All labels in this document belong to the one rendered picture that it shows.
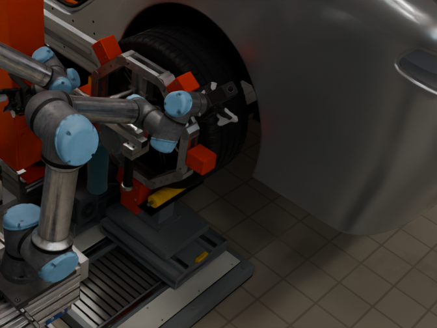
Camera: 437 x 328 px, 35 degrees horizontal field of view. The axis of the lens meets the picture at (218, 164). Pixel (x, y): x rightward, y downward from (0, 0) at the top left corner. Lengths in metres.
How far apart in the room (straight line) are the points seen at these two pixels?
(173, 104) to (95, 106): 0.22
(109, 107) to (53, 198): 0.32
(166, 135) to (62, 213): 0.39
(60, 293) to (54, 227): 0.46
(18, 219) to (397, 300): 2.07
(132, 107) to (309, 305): 1.63
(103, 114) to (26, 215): 0.37
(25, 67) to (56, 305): 0.78
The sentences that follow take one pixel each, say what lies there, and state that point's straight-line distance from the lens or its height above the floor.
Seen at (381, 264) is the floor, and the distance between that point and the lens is 3.68.
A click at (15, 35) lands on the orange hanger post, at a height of 1.17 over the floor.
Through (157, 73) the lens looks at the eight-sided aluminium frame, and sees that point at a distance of 2.59.
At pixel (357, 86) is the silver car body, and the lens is 2.31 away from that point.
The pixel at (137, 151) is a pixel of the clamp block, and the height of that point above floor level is 0.93.
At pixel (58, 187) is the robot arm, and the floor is 1.26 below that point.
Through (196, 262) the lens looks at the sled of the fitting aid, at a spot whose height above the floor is 0.16.
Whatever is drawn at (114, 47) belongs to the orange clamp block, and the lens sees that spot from 2.78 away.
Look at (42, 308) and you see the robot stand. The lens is 2.33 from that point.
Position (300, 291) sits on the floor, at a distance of 3.40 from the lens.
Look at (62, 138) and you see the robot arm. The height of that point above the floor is 1.43.
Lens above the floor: 2.47
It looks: 38 degrees down
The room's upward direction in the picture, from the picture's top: 10 degrees clockwise
